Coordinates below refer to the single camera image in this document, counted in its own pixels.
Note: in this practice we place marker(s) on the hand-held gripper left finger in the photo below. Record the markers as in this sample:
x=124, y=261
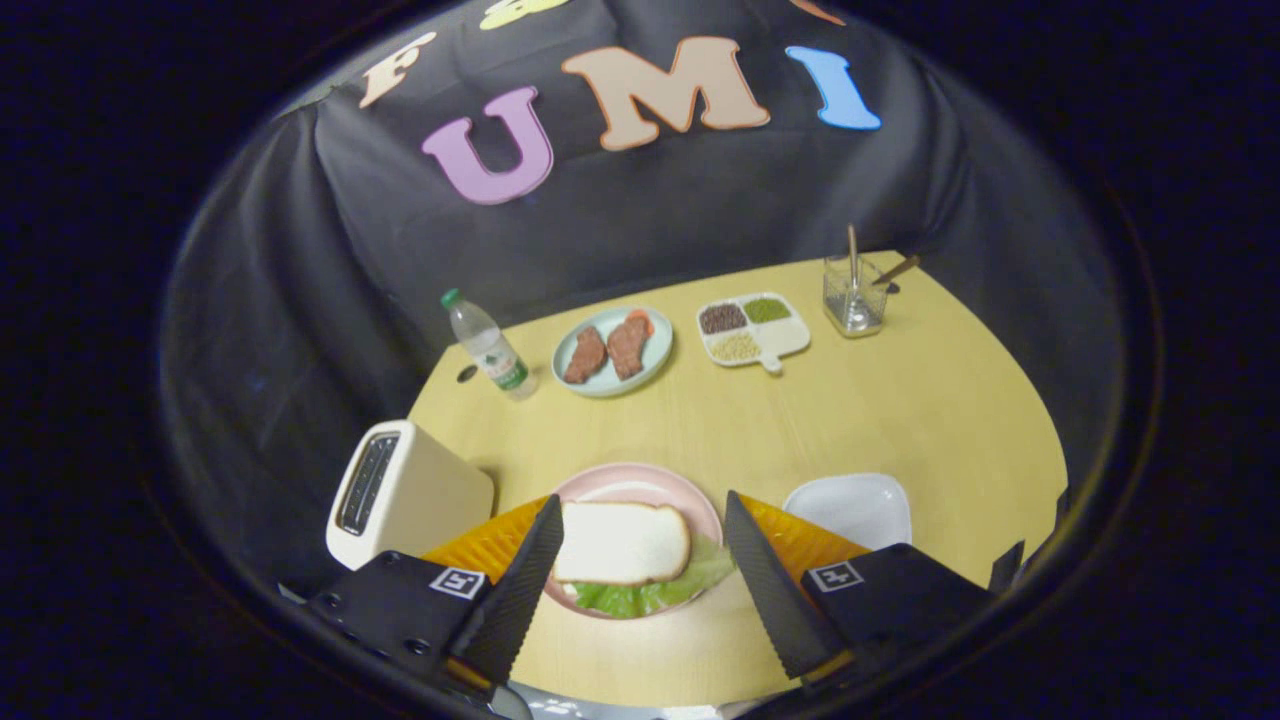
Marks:
x=510, y=600

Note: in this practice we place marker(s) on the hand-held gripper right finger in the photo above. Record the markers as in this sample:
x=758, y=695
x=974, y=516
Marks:
x=775, y=590

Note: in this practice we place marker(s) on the white bread slice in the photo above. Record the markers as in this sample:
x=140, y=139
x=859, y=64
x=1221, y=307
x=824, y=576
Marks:
x=620, y=543

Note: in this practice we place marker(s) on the green lettuce leaf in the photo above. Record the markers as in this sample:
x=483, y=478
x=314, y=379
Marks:
x=640, y=598

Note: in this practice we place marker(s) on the white plate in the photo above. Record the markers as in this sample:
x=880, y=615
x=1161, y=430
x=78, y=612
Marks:
x=850, y=510

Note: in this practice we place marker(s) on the white toaster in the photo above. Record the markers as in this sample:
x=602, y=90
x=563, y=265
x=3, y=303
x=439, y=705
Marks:
x=430, y=500

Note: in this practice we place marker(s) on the pink plate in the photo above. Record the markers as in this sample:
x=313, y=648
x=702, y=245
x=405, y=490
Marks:
x=630, y=482

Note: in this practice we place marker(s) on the pale yellow beans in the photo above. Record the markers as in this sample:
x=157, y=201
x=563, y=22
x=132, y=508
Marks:
x=736, y=346

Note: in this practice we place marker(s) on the clear plastic water bottle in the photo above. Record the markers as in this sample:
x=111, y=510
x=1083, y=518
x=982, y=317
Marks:
x=490, y=350

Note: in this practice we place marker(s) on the white divided dish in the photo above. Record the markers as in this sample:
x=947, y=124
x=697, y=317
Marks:
x=785, y=338

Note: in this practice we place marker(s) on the brown meat piece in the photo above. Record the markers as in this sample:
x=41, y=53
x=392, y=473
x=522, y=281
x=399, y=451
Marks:
x=630, y=347
x=586, y=355

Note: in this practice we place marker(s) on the dark brown seeds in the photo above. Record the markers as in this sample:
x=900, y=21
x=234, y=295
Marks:
x=722, y=318

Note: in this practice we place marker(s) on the light blue plate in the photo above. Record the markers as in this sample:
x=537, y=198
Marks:
x=660, y=335

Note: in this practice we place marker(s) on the green beans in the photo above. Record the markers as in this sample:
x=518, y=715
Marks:
x=766, y=310

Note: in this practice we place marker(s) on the clear glass cup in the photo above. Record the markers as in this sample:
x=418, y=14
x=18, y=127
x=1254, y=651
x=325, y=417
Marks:
x=855, y=310

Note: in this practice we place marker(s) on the wooden stick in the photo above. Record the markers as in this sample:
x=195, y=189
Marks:
x=853, y=260

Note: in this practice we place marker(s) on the wooden spoon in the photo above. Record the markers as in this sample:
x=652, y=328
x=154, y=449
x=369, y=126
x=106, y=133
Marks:
x=897, y=270

